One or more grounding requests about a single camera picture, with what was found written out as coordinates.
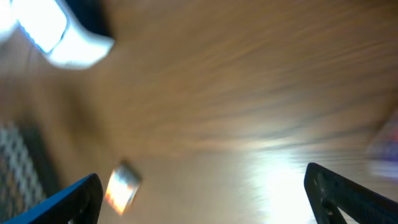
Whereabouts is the purple pink tissue pack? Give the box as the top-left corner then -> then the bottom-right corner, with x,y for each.
366,110 -> 397,180

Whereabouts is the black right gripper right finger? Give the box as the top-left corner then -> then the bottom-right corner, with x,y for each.
304,162 -> 397,224

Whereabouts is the grey plastic basket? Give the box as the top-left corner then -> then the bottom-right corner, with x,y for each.
1,123 -> 61,223

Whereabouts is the orange juice carton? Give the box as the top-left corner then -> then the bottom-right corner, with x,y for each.
104,160 -> 142,215

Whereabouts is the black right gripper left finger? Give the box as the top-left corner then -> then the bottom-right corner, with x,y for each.
5,173 -> 103,224

